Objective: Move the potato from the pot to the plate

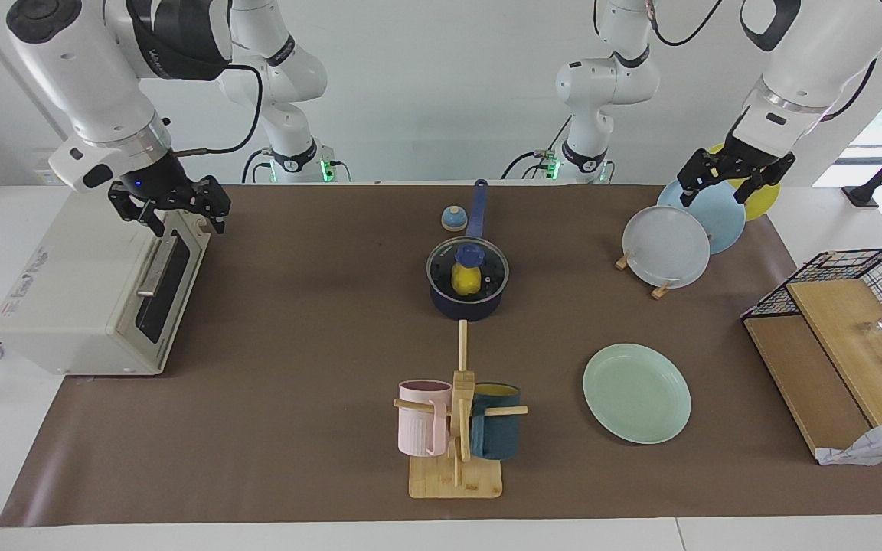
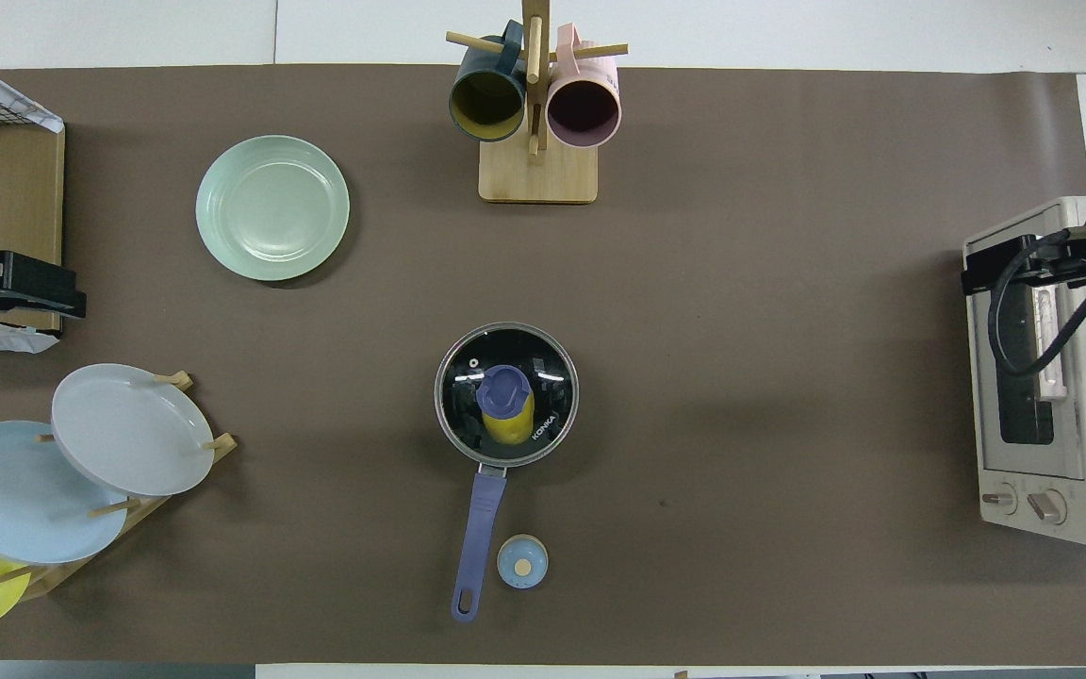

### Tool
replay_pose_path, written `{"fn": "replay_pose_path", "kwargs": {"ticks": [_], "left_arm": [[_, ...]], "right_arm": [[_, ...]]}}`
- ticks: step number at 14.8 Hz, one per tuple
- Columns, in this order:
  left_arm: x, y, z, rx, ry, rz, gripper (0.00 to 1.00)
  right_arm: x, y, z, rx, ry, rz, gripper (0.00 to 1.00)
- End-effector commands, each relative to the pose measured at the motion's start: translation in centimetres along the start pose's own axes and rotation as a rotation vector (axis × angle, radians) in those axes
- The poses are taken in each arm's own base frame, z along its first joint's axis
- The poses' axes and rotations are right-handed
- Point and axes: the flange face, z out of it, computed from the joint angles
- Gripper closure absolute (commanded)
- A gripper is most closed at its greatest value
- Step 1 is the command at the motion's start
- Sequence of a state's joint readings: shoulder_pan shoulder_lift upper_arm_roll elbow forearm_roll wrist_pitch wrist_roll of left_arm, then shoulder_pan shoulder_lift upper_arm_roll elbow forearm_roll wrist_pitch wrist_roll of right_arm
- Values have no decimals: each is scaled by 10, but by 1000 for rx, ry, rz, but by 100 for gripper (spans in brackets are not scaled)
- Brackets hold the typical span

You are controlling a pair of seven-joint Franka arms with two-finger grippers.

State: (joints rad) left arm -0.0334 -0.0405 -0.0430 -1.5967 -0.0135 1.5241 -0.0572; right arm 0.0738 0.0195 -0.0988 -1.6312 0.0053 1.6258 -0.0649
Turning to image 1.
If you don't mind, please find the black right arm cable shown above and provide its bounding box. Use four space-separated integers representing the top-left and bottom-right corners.
173 64 264 158

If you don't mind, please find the dark blue saucepan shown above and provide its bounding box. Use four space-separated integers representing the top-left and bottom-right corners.
426 180 511 322

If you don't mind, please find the glass pot lid blue knob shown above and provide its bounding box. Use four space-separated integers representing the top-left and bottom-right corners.
426 237 510 301

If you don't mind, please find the yellow plate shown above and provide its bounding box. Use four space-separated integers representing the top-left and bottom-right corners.
709 144 781 223

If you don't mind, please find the wooden mug tree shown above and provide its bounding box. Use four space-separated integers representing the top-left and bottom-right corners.
393 320 528 500

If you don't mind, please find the black left base cable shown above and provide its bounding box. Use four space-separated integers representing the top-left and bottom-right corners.
501 115 573 181

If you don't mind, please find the brown table mat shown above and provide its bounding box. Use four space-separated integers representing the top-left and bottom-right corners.
0 184 882 527

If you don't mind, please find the yellow potato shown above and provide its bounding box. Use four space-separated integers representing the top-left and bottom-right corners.
451 262 482 297

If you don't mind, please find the mint green plate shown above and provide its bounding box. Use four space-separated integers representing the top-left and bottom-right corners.
583 343 692 445

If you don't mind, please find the black right base cable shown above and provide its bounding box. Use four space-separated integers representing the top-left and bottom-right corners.
240 148 277 184

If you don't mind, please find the beige toaster oven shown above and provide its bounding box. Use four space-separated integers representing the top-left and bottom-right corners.
0 187 212 377

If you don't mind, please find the pink ribbed mug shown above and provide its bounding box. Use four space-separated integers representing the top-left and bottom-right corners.
398 380 453 458

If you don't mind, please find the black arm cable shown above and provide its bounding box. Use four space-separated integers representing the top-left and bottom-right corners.
173 64 264 158
644 0 880 122

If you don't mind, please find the wooden plate rack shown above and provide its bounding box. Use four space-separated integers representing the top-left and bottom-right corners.
615 249 675 300

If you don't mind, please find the dark teal mug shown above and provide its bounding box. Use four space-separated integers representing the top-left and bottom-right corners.
470 383 521 461

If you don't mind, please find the grey plate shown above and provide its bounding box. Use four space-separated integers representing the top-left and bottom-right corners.
622 205 711 290

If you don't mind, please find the light blue plate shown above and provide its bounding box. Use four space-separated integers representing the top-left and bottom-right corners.
657 180 746 255

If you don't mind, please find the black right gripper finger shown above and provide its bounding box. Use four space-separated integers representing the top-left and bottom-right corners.
108 182 168 238
192 175 231 235

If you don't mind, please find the white patterned cloth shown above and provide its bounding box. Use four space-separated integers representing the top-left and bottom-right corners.
816 417 882 466

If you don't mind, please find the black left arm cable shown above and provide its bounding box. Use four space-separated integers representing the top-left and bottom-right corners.
644 0 880 122

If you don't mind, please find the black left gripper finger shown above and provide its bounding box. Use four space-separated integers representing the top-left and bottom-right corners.
677 149 727 209
733 152 796 204

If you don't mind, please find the black base cable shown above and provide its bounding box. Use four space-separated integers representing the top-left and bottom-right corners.
501 115 573 181
240 148 277 184

